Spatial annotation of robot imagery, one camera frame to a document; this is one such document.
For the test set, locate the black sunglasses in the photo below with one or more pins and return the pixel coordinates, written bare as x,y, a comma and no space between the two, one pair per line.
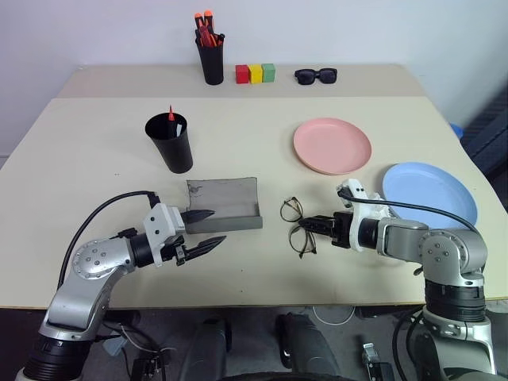
305,76

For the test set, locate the wide black cup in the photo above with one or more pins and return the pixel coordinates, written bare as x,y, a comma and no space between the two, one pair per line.
178,155

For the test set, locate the red cube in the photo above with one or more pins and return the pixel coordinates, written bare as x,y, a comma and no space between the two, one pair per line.
242,75

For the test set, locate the blue plate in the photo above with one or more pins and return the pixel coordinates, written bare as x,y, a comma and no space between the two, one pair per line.
430,190

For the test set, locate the thin-framed clear eyeglasses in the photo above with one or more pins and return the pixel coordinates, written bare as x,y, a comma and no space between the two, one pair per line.
282,212

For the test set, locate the green cube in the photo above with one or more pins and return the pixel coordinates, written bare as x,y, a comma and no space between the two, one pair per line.
269,72

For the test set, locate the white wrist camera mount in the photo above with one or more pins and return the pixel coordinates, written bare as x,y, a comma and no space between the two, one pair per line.
357,190
160,222

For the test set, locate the orange-capped marker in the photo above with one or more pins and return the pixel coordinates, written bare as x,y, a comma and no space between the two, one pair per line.
208,18
197,19

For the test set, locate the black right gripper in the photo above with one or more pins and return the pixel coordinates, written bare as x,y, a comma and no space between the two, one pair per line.
341,230

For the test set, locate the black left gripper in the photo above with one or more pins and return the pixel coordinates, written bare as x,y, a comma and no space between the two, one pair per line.
176,250

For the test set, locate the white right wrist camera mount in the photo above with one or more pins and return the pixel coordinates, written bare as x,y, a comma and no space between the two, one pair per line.
357,190

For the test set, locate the dark ribbed object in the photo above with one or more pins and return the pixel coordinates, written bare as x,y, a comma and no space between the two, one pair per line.
488,135

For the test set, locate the pink plate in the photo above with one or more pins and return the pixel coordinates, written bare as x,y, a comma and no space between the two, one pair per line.
332,146

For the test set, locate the yellow cube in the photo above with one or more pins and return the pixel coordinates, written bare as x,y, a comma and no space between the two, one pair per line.
256,74

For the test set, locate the dark rounded shape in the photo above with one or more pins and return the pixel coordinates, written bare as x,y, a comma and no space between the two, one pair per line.
208,349
305,345

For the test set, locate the tall narrow black cup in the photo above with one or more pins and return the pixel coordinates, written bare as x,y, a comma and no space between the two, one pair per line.
212,63

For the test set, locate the grey open glasses case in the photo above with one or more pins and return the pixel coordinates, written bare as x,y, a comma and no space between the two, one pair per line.
226,198

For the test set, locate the blue round object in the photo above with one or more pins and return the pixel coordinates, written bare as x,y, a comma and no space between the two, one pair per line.
457,130

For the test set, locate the black floor box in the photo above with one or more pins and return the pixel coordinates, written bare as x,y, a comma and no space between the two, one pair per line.
151,369

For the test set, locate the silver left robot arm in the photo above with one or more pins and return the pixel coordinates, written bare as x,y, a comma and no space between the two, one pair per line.
91,260

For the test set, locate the black marker with red cap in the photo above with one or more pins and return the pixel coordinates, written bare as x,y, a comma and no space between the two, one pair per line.
171,116

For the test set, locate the black-capped marker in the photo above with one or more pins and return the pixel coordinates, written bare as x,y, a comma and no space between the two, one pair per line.
221,37

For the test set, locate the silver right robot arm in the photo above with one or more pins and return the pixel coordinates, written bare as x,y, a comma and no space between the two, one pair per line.
436,246

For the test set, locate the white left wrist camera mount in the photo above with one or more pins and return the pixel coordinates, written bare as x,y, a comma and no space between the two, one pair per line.
160,222

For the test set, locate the metal and black device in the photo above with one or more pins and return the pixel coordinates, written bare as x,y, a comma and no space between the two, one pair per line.
375,363

